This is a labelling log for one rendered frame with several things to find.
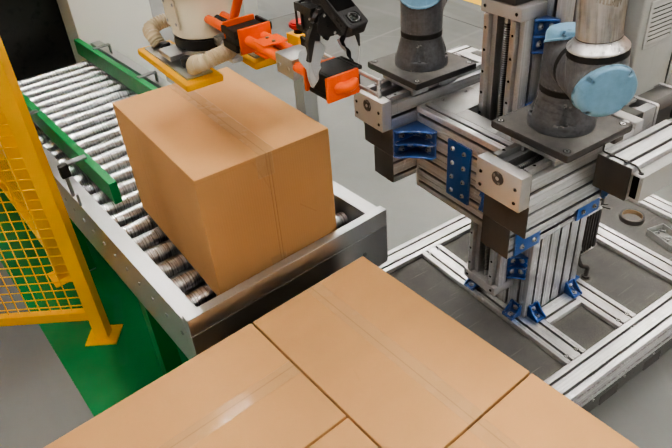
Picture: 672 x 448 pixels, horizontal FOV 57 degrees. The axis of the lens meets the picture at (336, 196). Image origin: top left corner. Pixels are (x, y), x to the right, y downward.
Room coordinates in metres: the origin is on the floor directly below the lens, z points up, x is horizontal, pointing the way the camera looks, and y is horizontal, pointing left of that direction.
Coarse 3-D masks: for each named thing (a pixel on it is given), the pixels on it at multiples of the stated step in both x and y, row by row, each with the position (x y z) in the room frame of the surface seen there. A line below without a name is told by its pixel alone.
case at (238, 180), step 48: (144, 96) 1.81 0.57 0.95; (192, 96) 1.78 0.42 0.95; (240, 96) 1.75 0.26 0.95; (144, 144) 1.58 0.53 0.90; (192, 144) 1.47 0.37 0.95; (240, 144) 1.45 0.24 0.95; (288, 144) 1.43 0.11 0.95; (144, 192) 1.72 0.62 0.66; (192, 192) 1.31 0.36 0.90; (240, 192) 1.35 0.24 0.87; (288, 192) 1.42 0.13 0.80; (192, 240) 1.39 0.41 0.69; (240, 240) 1.33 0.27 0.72; (288, 240) 1.41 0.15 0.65
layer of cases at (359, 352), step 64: (256, 320) 1.21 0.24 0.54; (320, 320) 1.19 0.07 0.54; (384, 320) 1.17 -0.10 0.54; (448, 320) 1.15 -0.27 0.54; (192, 384) 1.01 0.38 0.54; (256, 384) 1.00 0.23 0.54; (320, 384) 0.98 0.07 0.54; (384, 384) 0.97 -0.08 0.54; (448, 384) 0.95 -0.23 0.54; (512, 384) 0.94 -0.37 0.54
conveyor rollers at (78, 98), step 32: (32, 96) 2.89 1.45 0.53; (64, 96) 2.82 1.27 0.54; (96, 96) 2.81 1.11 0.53; (128, 96) 2.74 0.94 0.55; (64, 128) 2.46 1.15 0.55; (96, 128) 2.45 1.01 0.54; (64, 160) 2.18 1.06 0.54; (96, 160) 2.17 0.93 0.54; (128, 160) 2.15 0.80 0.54; (96, 192) 1.97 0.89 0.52; (128, 192) 1.95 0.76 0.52; (128, 224) 1.70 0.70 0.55; (160, 256) 1.54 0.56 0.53
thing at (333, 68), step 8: (328, 64) 1.13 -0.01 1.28; (336, 64) 1.13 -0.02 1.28; (344, 64) 1.13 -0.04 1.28; (304, 72) 1.13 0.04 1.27; (320, 72) 1.10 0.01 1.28; (328, 72) 1.10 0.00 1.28; (336, 72) 1.09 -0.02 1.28; (344, 72) 1.09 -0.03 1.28; (352, 72) 1.10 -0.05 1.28; (304, 80) 1.13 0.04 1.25; (320, 80) 1.10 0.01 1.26; (328, 80) 1.07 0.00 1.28; (336, 80) 1.08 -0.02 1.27; (344, 80) 1.09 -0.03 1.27; (312, 88) 1.12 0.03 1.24; (320, 88) 1.11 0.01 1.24; (328, 88) 1.07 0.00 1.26; (320, 96) 1.10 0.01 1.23; (328, 96) 1.07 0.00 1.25; (336, 96) 1.07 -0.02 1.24; (344, 96) 1.08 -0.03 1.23
